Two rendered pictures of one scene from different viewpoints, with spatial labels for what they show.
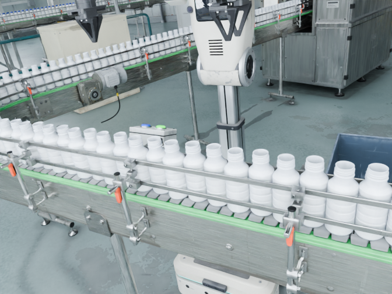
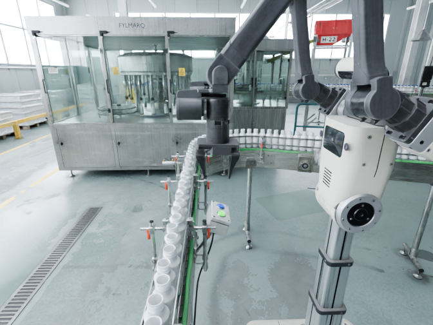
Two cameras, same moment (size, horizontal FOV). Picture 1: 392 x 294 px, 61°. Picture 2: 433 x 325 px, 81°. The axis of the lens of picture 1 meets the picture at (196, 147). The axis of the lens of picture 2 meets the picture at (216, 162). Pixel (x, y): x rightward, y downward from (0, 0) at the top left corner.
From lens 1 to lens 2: 0.82 m
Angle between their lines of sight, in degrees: 53
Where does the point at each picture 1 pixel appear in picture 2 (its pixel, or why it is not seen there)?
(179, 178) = not seen: hidden behind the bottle
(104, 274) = (232, 285)
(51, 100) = (276, 157)
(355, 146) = not seen: outside the picture
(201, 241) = not seen: hidden behind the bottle
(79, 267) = (228, 269)
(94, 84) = (308, 158)
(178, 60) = (421, 170)
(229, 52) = (333, 187)
